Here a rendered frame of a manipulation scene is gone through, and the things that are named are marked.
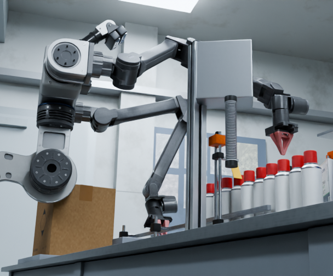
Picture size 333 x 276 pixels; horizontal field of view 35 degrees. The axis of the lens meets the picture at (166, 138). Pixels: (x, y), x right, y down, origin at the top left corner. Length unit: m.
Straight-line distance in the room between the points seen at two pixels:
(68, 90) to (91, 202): 0.47
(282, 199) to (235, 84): 0.38
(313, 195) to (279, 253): 0.58
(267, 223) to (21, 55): 4.06
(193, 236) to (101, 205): 1.17
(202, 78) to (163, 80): 3.20
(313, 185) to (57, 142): 0.96
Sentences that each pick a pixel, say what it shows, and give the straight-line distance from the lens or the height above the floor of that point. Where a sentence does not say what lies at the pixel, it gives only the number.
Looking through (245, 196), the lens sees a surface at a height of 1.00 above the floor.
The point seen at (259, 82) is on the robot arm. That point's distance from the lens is 1.88.
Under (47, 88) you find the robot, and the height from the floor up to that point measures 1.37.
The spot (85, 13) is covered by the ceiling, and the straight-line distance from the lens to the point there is 4.71.
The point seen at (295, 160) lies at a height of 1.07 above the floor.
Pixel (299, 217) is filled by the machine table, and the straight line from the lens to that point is 0.67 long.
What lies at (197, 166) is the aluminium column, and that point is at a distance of 1.54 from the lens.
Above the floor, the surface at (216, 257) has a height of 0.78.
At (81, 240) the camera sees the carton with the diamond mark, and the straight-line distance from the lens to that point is 1.99.
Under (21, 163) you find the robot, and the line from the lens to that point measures 1.95.
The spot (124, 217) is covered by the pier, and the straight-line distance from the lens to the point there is 4.22.
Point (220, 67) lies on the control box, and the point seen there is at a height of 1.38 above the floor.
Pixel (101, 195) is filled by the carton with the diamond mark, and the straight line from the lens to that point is 2.03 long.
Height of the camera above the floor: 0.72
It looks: 17 degrees up
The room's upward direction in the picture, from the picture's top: 2 degrees clockwise
